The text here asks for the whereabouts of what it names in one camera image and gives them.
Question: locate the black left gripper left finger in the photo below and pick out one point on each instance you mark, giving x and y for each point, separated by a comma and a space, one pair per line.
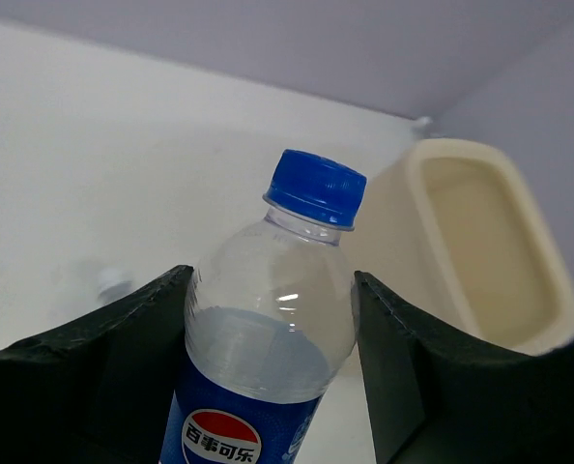
97, 389

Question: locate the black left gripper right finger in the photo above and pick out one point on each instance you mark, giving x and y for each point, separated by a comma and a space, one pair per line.
438, 395

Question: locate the pepsi bottle blue cap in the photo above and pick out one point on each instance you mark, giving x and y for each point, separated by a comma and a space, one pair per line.
270, 318

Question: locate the cream plastic bin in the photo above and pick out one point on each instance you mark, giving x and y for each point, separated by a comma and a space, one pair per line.
453, 228

